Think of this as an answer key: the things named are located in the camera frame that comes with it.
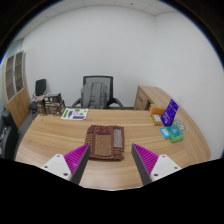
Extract purple box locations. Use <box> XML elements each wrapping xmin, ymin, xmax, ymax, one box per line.
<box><xmin>160</xmin><ymin>98</ymin><xmax>180</xmax><ymax>128</ymax></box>

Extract blue box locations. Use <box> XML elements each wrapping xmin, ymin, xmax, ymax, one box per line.
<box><xmin>159</xmin><ymin>127</ymin><xmax>171</xmax><ymax>140</ymax></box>

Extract small black chair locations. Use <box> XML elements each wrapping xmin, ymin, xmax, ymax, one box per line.
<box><xmin>28</xmin><ymin>78</ymin><xmax>48</xmax><ymax>116</ymax></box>

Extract black leather armchair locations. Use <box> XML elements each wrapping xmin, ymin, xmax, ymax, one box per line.
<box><xmin>0</xmin><ymin>111</ymin><xmax>20</xmax><ymax>161</ymax></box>

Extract orange box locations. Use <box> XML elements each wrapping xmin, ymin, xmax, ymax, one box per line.
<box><xmin>148</xmin><ymin>103</ymin><xmax>167</xmax><ymax>117</ymax></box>

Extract white printed paper sheet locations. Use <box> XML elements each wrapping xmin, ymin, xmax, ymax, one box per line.
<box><xmin>60</xmin><ymin>107</ymin><xmax>89</xmax><ymax>121</ymax></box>

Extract black printed carton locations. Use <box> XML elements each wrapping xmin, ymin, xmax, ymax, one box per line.
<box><xmin>44</xmin><ymin>92</ymin><xmax>63</xmax><ymax>104</ymax></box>

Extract brown patterned towel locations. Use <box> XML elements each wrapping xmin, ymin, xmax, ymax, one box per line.
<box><xmin>84</xmin><ymin>124</ymin><xmax>126</xmax><ymax>162</ymax></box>

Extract black mesh office chair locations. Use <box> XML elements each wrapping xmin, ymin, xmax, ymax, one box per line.
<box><xmin>71</xmin><ymin>75</ymin><xmax>125</xmax><ymax>110</ymax></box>

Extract grey backpack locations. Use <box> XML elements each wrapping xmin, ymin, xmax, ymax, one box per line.
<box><xmin>80</xmin><ymin>82</ymin><xmax>109</xmax><ymax>109</ymax></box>

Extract small tan box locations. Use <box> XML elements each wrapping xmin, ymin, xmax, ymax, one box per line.
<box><xmin>151</xmin><ymin>113</ymin><xmax>164</xmax><ymax>127</ymax></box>

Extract wooden side cabinet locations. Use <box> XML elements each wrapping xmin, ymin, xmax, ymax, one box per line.
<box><xmin>133</xmin><ymin>85</ymin><xmax>168</xmax><ymax>111</ymax></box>

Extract large dark printed carton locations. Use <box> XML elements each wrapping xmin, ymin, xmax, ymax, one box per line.
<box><xmin>44</xmin><ymin>100</ymin><xmax>66</xmax><ymax>116</ymax></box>

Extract wooden glass-door cabinet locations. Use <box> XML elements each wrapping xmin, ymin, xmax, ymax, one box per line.
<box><xmin>2</xmin><ymin>50</ymin><xmax>31</xmax><ymax>129</ymax></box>

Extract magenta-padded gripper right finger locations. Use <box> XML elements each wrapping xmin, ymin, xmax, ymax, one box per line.
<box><xmin>130</xmin><ymin>143</ymin><xmax>183</xmax><ymax>186</ymax></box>

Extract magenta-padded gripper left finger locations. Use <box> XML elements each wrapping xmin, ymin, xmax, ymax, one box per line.
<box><xmin>39</xmin><ymin>143</ymin><xmax>92</xmax><ymax>185</ymax></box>

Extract green box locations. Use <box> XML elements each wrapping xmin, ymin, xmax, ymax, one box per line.
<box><xmin>166</xmin><ymin>124</ymin><xmax>185</xmax><ymax>144</ymax></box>

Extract small brown cardboard box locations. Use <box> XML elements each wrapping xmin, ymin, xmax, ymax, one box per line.
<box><xmin>35</xmin><ymin>94</ymin><xmax>47</xmax><ymax>115</ymax></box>

